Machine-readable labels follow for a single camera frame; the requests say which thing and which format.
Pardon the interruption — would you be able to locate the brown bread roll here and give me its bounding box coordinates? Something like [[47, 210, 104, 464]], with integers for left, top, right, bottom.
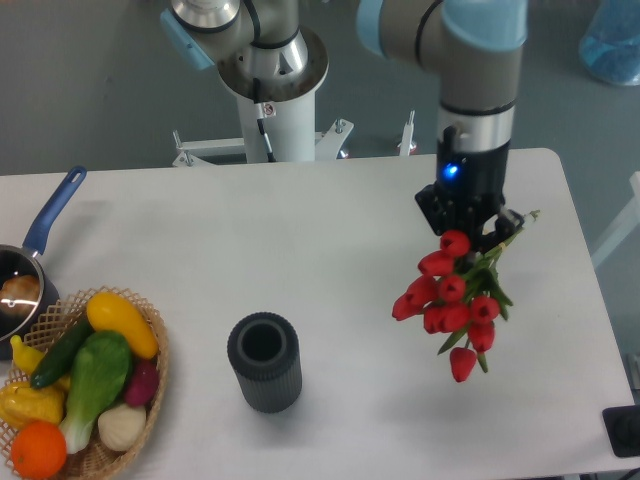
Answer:
[[1, 275, 40, 319]]

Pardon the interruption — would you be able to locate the yellow bell pepper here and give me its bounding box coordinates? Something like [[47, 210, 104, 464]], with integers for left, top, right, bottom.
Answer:
[[1, 381, 65, 430]]

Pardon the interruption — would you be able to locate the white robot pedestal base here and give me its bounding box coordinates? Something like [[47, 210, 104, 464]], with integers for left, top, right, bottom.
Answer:
[[173, 27, 354, 167]]

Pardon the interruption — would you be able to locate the orange fruit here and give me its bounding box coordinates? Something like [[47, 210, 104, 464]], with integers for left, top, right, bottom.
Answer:
[[10, 421, 67, 479]]

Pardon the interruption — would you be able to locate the green cucumber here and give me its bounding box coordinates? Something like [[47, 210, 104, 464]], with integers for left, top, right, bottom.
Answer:
[[30, 318, 94, 389]]

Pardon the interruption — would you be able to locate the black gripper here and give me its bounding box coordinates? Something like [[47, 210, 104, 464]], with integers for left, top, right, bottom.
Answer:
[[415, 126, 525, 253]]

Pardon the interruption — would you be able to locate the red tulip bouquet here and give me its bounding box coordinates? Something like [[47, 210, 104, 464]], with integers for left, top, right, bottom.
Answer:
[[391, 210, 540, 383]]

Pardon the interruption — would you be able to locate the green bok choy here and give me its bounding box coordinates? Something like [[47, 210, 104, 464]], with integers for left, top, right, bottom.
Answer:
[[59, 330, 132, 455]]

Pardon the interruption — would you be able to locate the yellow banana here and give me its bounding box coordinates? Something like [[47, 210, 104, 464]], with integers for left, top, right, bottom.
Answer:
[[10, 335, 45, 376]]

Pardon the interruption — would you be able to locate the woven wicker basket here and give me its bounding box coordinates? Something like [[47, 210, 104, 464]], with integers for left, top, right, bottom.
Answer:
[[1, 286, 169, 479]]

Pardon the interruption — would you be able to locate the dark grey ribbed vase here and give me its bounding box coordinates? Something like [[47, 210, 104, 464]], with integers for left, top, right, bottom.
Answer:
[[227, 312, 303, 414]]

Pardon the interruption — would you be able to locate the black device at edge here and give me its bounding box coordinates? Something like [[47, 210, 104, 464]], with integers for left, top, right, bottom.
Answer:
[[602, 405, 640, 458]]

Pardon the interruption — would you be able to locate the blue transparent bag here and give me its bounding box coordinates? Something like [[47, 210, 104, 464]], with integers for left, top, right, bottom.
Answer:
[[579, 0, 639, 86]]

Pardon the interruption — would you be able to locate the yellow squash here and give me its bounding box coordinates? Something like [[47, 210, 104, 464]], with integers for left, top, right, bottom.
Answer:
[[86, 292, 159, 360]]

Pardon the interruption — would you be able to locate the blue handled saucepan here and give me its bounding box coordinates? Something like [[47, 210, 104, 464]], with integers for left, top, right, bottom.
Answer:
[[1, 166, 87, 361]]

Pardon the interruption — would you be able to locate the white garlic bulb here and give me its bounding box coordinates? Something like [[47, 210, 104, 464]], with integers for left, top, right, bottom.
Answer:
[[98, 403, 146, 452]]

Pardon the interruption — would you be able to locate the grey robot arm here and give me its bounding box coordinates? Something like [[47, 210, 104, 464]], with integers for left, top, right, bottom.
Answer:
[[160, 1, 527, 253]]

